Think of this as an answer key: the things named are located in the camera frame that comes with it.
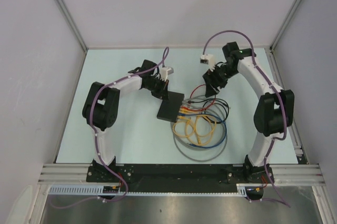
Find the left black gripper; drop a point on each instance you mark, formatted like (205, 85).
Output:
(163, 92)

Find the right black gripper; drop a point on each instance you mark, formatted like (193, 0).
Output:
(210, 78)

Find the black network switch box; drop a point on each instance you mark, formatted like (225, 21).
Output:
(169, 109)

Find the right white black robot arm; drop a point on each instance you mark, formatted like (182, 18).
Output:
(274, 111)

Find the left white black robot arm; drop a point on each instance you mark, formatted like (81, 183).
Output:
(100, 109)

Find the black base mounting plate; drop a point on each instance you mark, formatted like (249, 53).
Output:
(180, 178)

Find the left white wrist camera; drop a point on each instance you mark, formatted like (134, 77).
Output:
(165, 72)

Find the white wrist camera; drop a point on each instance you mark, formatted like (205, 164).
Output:
(165, 72)
(208, 59)

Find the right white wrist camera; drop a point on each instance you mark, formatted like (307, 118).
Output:
(208, 59)

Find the right aluminium side rail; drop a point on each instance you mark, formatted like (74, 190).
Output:
(287, 97)

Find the aluminium front frame rail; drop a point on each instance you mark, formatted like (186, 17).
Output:
(280, 174)

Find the grey slotted cable duct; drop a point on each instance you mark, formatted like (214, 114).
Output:
(224, 190)

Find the right aluminium corner post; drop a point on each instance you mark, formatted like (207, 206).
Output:
(287, 21)

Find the aluminium corner post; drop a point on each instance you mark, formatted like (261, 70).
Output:
(287, 21)
(71, 23)

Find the left aluminium corner post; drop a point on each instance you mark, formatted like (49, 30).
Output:
(71, 23)

